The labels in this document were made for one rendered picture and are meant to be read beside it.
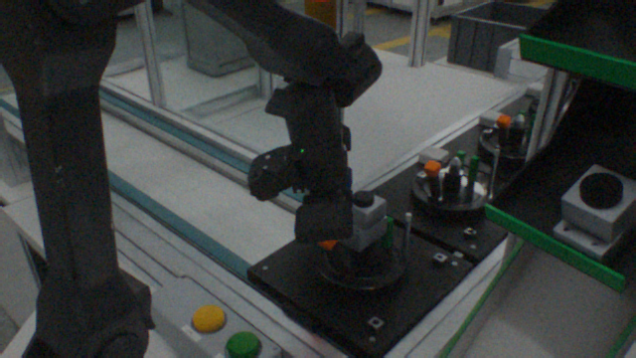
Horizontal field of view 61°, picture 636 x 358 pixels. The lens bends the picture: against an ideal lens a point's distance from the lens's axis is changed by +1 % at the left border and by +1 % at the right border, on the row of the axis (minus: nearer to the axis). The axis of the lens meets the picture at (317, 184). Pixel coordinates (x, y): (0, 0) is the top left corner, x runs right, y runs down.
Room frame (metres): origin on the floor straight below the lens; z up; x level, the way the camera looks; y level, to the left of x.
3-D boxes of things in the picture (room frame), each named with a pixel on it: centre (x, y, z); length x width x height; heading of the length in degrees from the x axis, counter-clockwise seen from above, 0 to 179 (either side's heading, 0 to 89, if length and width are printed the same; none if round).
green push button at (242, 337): (0.46, 0.09, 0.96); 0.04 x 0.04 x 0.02
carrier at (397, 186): (0.80, -0.24, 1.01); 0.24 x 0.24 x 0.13; 47
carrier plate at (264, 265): (0.61, -0.06, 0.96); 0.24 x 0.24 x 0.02; 47
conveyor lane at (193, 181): (0.83, 0.14, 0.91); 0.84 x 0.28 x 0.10; 47
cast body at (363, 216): (0.62, -0.07, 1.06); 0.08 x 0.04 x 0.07; 137
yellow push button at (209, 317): (0.51, 0.15, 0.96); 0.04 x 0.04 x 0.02
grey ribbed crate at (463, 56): (2.54, -1.00, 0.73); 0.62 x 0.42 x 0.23; 47
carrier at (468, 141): (0.98, -0.40, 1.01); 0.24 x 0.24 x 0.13; 47
